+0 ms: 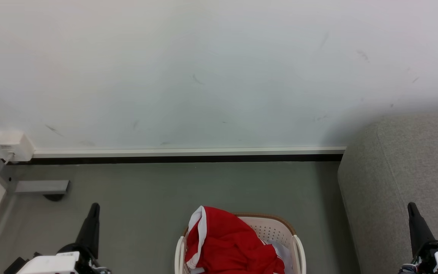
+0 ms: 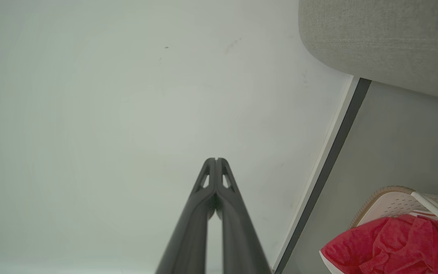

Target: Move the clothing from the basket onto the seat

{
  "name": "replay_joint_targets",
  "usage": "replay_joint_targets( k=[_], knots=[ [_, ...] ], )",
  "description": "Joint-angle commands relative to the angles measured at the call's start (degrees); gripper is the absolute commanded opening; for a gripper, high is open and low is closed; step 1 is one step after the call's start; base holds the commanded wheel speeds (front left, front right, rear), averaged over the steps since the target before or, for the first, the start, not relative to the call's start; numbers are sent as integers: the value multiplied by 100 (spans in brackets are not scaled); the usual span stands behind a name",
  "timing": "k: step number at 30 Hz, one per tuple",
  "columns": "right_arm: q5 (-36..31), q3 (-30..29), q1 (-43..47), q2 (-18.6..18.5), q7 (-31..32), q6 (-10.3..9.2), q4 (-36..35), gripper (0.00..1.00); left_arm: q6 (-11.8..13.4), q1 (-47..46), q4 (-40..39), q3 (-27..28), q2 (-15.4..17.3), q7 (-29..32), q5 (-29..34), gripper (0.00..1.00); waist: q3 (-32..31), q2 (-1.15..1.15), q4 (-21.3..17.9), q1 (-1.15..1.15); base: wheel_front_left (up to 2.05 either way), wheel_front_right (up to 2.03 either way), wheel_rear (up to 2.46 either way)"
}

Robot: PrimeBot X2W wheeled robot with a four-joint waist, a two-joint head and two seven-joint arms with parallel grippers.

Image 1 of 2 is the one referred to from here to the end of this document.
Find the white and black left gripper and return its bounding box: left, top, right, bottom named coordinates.
left=4, top=202, right=111, bottom=274

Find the red garment with white trim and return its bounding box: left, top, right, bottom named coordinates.
left=184, top=206, right=286, bottom=274

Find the red and white jersey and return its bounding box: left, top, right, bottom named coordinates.
left=268, top=240, right=294, bottom=274

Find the cream plastic laundry basket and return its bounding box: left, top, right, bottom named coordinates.
left=174, top=212, right=307, bottom=274

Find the grey fabric sofa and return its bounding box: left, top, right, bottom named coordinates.
left=338, top=113, right=438, bottom=274

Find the grey metal base bar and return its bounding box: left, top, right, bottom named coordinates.
left=15, top=180, right=70, bottom=196

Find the white and black baseboard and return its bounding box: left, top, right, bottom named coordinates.
left=6, top=147, right=347, bottom=165

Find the white wall power adapter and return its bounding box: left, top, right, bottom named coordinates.
left=0, top=131, right=35, bottom=164

